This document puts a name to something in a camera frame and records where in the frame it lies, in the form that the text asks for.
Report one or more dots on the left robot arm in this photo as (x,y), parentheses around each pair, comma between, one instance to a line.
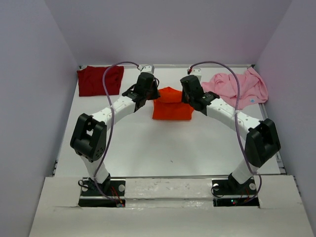
(92,133)

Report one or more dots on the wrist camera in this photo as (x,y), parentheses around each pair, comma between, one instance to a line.
(195,72)
(146,69)

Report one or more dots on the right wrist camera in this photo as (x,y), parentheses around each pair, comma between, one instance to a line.
(195,72)

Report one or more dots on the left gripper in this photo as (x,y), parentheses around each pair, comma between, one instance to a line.
(156,93)

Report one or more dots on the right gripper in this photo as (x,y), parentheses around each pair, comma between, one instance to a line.
(184,98)

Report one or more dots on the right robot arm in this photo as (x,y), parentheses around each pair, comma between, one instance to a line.
(260,136)

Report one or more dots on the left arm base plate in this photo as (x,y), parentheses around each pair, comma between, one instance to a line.
(91,197)

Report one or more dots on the dark red folded t-shirt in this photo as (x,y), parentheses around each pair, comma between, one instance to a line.
(90,81)

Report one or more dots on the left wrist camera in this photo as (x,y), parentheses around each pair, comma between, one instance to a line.
(146,69)

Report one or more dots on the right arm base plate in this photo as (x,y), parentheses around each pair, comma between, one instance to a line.
(225,196)

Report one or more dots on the pink t-shirt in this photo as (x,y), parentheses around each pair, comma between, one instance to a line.
(247,88)

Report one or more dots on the orange t-shirt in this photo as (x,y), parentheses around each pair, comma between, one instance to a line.
(169,106)

